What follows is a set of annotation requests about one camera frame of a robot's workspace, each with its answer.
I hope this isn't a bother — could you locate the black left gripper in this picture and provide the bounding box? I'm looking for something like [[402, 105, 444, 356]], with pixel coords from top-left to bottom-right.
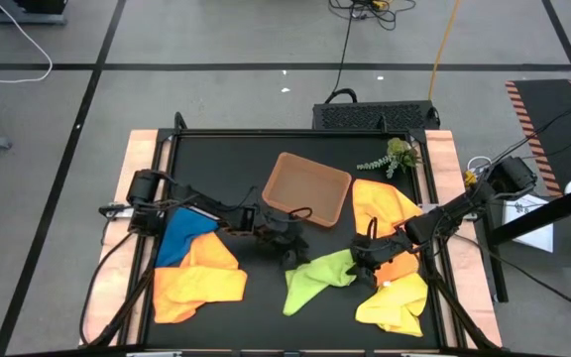
[[254, 216, 312, 267]]

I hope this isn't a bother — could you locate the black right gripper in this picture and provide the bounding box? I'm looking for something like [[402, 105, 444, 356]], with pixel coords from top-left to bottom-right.
[[347, 227, 415, 288]]

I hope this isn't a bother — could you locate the green microfiber towel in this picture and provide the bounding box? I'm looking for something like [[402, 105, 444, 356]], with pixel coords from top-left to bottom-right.
[[282, 248, 361, 317]]

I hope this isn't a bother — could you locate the orange plastic tray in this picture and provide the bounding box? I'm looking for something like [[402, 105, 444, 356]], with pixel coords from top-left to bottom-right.
[[261, 152, 353, 228]]

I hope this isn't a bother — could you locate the orange microfiber towel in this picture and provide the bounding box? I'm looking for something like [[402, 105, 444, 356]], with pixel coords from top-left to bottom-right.
[[153, 231, 249, 324], [352, 178, 424, 288]]

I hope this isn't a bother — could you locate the blue microfiber towel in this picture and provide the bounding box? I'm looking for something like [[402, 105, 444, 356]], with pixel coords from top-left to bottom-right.
[[155, 206, 221, 269]]

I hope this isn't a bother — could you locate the yellow microfiber towel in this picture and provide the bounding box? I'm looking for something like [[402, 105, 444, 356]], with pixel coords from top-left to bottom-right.
[[355, 272, 429, 338]]

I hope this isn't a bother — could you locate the artificial green plant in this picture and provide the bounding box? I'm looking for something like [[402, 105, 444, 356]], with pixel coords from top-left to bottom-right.
[[356, 137, 423, 179]]

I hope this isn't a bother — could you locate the black computer case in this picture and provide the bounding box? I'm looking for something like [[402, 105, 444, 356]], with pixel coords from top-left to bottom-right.
[[312, 87, 441, 131]]

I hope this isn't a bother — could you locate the white paper sheet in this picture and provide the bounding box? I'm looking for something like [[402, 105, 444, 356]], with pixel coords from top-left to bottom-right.
[[502, 192, 554, 253]]

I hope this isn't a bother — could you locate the black metal beam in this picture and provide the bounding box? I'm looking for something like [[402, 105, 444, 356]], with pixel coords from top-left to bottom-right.
[[486, 190, 571, 247]]

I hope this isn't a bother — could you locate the black hazard-striped mat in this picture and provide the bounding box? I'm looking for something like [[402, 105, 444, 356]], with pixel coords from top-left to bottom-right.
[[506, 78, 571, 197]]

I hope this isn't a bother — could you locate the grey desk base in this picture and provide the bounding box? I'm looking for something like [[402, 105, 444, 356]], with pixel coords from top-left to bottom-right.
[[0, 0, 68, 26]]

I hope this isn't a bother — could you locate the white cable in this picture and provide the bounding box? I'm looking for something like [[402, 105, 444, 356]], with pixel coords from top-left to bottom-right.
[[466, 156, 490, 173], [0, 0, 54, 84]]

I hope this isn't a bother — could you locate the black cable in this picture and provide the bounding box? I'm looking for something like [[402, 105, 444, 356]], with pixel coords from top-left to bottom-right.
[[483, 91, 571, 170], [483, 247, 571, 318], [328, 0, 418, 103]]

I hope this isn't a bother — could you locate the yellow cable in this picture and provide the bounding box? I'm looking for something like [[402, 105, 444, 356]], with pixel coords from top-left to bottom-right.
[[427, 0, 461, 103]]

